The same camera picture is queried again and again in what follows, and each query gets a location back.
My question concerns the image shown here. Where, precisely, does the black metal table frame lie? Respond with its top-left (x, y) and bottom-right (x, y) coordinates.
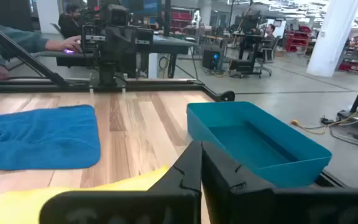
top-left (0, 12), bottom-right (344, 189)

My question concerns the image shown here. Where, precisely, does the yellow microfiber towel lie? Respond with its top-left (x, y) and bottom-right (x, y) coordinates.
top-left (0, 164), bottom-right (170, 224)

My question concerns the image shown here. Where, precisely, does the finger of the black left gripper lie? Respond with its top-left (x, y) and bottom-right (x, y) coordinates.
top-left (119, 27), bottom-right (135, 62)
top-left (105, 27), bottom-right (121, 62)

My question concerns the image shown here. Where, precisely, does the grey office chair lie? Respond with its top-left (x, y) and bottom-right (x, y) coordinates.
top-left (255, 35), bottom-right (282, 78)

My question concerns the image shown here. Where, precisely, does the black computer tower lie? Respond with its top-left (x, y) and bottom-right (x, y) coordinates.
top-left (202, 46), bottom-right (226, 71)

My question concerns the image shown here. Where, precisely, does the blue microfiber towel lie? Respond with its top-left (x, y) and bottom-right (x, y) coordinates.
top-left (0, 105), bottom-right (101, 171)

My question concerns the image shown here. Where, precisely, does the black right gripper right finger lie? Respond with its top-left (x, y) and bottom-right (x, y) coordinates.
top-left (201, 141), bottom-right (358, 224)

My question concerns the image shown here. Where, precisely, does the dark grey desk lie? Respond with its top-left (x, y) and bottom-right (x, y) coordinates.
top-left (39, 33), bottom-right (198, 79)

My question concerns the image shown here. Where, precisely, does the yellow extension cable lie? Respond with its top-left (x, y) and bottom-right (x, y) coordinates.
top-left (290, 119), bottom-right (358, 135)

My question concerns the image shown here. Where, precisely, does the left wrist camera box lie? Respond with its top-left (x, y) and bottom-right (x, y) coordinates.
top-left (99, 4), bottom-right (129, 27)

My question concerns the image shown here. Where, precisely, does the red storage rack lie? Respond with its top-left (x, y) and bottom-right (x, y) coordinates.
top-left (171, 11), bottom-right (193, 32)
top-left (285, 26), bottom-right (313, 53)

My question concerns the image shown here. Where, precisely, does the person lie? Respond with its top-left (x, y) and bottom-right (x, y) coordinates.
top-left (0, 23), bottom-right (83, 81)
top-left (57, 4), bottom-right (85, 39)
top-left (258, 23), bottom-right (278, 52)

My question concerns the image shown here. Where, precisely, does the teal plastic basket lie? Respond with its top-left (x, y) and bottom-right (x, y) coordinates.
top-left (186, 101), bottom-right (333, 189)

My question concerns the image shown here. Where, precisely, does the white pillar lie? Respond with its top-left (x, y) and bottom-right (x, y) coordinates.
top-left (306, 0), bottom-right (358, 78)

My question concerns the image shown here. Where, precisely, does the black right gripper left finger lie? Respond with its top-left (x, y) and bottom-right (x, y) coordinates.
top-left (39, 141), bottom-right (203, 224)

